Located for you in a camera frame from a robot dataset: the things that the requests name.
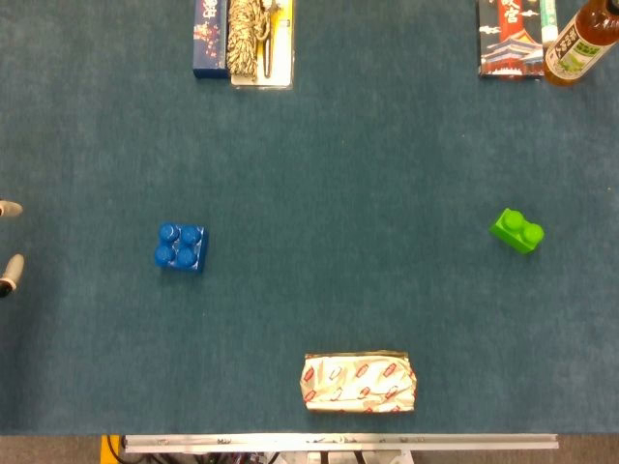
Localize palace print box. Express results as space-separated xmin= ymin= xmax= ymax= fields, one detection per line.
xmin=477 ymin=0 xmax=550 ymax=78

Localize green toy brick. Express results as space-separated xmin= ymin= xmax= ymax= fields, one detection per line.
xmin=488 ymin=207 xmax=545 ymax=256

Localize cream red-print wrapped package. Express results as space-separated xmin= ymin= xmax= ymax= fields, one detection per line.
xmin=299 ymin=351 xmax=417 ymax=415

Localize yellow blister card package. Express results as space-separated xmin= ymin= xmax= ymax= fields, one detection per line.
xmin=229 ymin=0 xmax=295 ymax=89

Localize dark cables under rail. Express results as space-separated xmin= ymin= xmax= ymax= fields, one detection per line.
xmin=126 ymin=451 xmax=291 ymax=464

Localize aluminium profile rail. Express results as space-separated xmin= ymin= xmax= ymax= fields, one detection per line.
xmin=120 ymin=433 xmax=560 ymax=454

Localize black tool on card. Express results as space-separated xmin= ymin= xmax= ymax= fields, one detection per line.
xmin=260 ymin=0 xmax=284 ymax=79

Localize yellow frame part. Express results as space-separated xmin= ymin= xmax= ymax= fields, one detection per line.
xmin=100 ymin=434 xmax=122 ymax=464

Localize blue toy brick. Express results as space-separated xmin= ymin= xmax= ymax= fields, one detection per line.
xmin=154 ymin=221 xmax=210 ymax=274

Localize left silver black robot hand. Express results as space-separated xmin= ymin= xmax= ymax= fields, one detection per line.
xmin=0 ymin=200 xmax=25 ymax=299

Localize coiled camouflage rope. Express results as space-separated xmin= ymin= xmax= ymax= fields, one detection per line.
xmin=225 ymin=0 xmax=273 ymax=81

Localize amber tea bottle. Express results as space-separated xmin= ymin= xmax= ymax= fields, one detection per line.
xmin=542 ymin=0 xmax=619 ymax=88

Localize white green tube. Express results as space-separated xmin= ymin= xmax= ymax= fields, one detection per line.
xmin=539 ymin=0 xmax=559 ymax=47

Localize dark blue printed box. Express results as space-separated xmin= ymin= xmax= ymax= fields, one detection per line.
xmin=192 ymin=0 xmax=229 ymax=80

